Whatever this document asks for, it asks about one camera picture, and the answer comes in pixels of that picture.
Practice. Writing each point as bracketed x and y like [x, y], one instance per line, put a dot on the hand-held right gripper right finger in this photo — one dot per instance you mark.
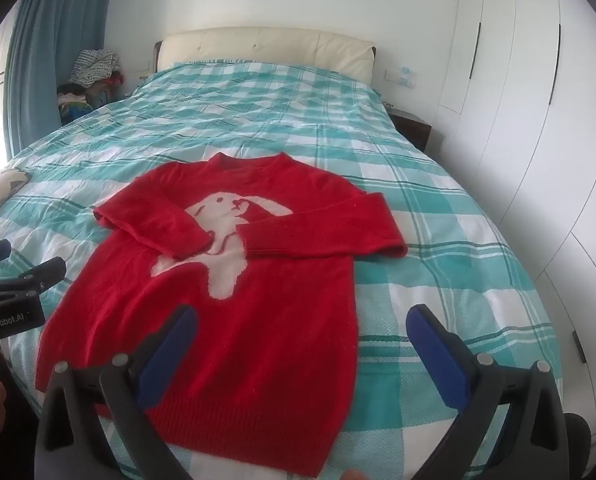
[435, 352]

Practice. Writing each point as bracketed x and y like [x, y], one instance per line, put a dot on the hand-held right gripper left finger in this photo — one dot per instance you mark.
[170, 347]

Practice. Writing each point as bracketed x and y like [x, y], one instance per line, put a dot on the red sweater with white rabbit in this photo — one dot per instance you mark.
[278, 320]

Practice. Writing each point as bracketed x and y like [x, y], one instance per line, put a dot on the pile of mixed clothes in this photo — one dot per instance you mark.
[95, 67]

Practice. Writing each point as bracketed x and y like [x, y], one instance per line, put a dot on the patterned beige pillow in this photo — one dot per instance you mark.
[2, 190]

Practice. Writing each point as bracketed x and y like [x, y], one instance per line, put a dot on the dark wooden nightstand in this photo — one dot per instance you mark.
[413, 127]

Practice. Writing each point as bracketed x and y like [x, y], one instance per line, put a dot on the blue curtain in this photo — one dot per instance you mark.
[52, 35]

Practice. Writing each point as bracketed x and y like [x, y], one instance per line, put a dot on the bed with teal plaid cover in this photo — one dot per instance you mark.
[258, 110]

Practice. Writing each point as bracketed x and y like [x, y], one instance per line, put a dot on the white wardrobe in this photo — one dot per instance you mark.
[528, 110]

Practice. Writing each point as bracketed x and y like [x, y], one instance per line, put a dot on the cream padded headboard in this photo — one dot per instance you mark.
[278, 45]

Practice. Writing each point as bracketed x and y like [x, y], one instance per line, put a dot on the white wall outlet panel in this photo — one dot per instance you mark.
[402, 76]

